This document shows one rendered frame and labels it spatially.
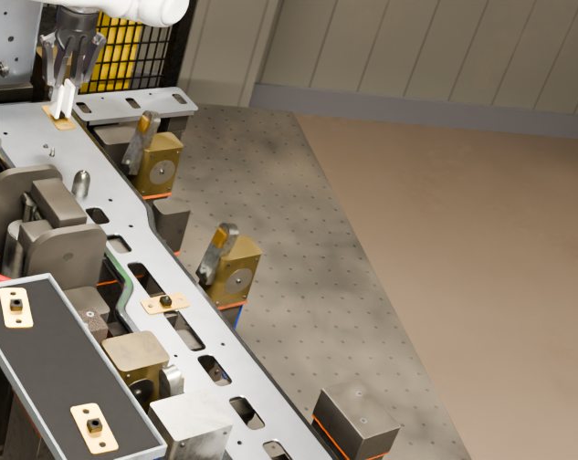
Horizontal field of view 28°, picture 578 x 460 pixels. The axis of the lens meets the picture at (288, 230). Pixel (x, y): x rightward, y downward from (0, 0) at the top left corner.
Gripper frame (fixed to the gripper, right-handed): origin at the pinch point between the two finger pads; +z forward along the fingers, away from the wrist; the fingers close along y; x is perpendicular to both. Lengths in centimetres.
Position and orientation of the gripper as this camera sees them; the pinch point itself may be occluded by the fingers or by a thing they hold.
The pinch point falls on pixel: (62, 99)
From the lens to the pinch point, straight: 225.2
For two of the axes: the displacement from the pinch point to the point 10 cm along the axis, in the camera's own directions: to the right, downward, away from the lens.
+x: -5.4, -6.0, 5.9
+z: -2.7, 7.8, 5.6
